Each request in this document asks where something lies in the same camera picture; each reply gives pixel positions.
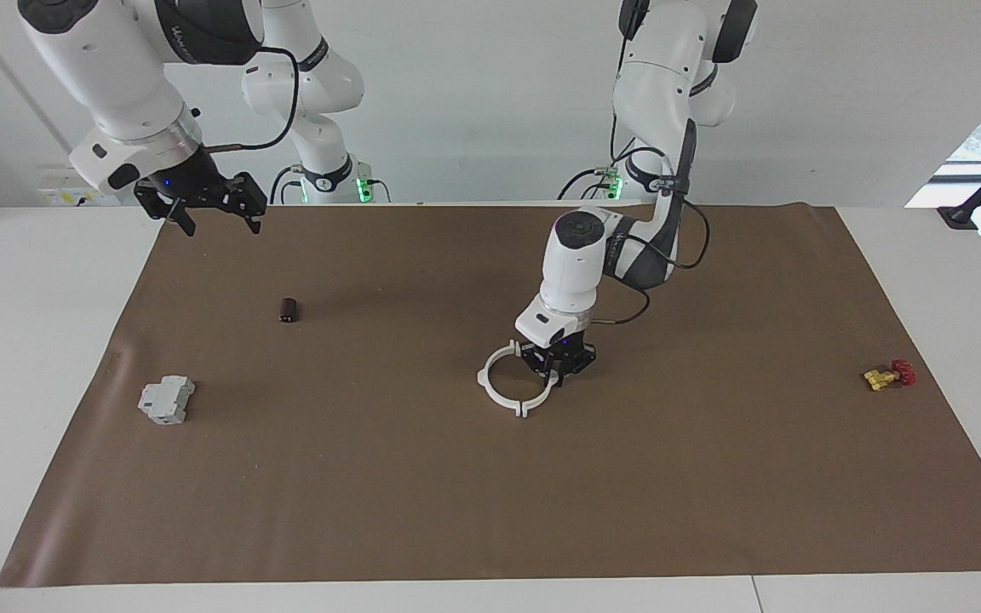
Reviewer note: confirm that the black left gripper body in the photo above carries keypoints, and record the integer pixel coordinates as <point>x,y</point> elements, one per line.
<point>563,356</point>

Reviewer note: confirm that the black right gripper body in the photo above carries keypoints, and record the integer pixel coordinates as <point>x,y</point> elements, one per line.
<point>192,183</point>

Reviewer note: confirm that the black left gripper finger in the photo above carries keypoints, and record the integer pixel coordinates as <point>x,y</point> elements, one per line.
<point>547,375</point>
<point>562,378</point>

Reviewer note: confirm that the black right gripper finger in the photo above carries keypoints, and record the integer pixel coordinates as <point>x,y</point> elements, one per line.
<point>184,224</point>
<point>253,223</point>

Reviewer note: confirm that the white half pipe clamp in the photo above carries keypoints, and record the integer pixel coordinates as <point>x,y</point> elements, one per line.
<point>547,395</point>
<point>490,392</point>

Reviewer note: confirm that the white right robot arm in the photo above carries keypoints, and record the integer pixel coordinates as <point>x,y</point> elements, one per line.
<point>124,77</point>

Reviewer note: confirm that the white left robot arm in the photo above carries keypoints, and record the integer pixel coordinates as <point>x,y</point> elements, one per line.
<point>576,264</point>

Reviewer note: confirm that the dark brown small cylinder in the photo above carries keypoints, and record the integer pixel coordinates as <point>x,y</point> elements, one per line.
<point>289,310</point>

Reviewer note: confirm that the brown table mat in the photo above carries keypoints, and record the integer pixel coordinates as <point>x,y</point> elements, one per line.
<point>499,494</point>

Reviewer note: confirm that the grey circuit breaker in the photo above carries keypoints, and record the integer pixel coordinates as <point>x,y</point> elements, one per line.
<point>164,400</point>

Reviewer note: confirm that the white wall socket box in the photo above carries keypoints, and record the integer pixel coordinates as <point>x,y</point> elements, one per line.
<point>60,191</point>

